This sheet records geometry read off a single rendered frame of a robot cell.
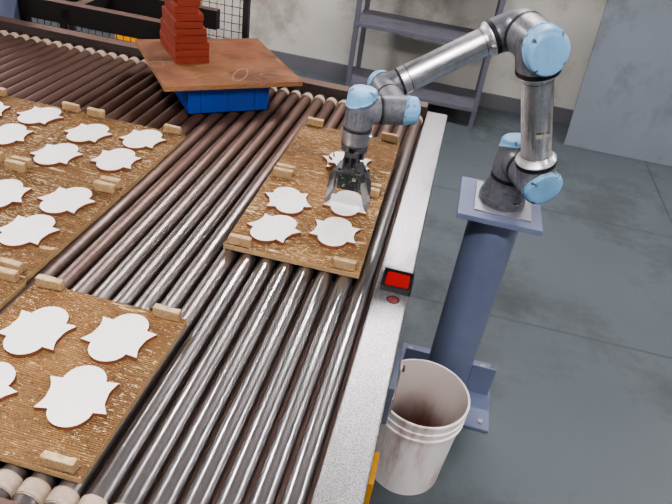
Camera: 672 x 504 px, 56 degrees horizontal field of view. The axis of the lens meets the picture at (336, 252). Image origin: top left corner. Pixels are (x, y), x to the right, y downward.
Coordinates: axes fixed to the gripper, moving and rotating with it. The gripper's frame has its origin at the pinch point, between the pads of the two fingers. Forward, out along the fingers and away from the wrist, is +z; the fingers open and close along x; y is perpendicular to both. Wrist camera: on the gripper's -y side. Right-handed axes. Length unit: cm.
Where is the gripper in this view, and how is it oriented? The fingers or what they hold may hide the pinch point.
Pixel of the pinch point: (346, 204)
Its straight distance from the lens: 181.3
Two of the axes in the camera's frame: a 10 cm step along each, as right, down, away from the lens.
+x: 9.7, 2.2, -1.0
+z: -1.2, 8.0, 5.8
